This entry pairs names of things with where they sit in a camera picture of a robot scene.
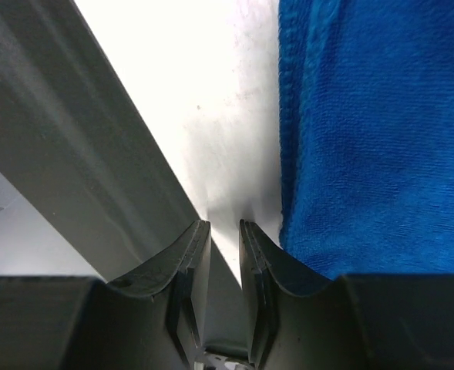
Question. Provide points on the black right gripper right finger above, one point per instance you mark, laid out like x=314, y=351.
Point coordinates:
x=299, y=319

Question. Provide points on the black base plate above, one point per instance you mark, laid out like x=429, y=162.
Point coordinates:
x=74, y=145

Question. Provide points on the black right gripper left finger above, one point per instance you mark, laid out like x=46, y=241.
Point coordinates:
x=149, y=318

